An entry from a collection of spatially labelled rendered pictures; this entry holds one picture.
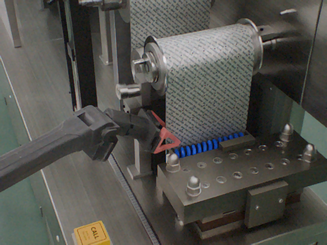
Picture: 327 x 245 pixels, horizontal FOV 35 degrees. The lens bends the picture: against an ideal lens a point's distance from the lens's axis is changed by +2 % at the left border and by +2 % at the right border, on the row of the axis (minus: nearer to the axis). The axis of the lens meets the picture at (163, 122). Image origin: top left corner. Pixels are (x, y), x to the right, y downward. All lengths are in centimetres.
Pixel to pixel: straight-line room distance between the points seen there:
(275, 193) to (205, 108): 27
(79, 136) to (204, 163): 36
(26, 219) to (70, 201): 129
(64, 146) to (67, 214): 32
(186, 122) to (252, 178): 21
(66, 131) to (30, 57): 104
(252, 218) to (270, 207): 5
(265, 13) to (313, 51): 20
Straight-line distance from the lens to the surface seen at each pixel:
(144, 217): 132
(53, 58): 208
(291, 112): 167
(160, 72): 119
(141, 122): 121
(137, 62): 123
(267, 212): 129
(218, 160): 130
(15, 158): 103
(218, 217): 126
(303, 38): 127
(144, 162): 141
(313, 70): 126
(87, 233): 126
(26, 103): 180
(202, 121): 130
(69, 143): 107
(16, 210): 273
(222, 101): 130
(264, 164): 130
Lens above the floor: 184
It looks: 35 degrees down
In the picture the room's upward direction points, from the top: straight up
